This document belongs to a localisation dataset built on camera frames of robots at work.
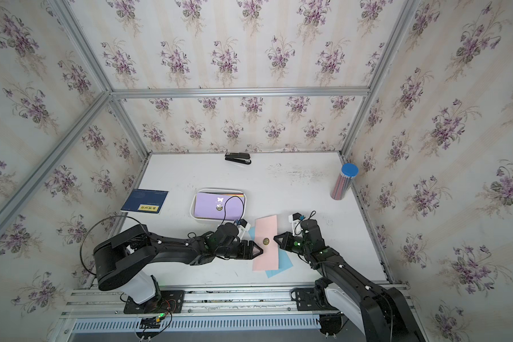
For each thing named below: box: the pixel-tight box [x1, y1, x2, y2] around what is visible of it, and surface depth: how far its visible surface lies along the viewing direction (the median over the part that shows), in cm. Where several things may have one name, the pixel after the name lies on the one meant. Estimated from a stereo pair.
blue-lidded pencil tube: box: [329, 163, 360, 201], surface depth 91 cm
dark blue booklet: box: [120, 188, 169, 214], surface depth 101 cm
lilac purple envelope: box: [194, 192, 245, 221], surface depth 95 cm
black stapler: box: [224, 151, 252, 165], surface depth 118 cm
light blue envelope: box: [247, 226, 294, 279], surface depth 82 cm
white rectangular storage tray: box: [189, 187, 248, 224], surface depth 95 cm
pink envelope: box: [252, 214, 279, 272], surface depth 85 cm
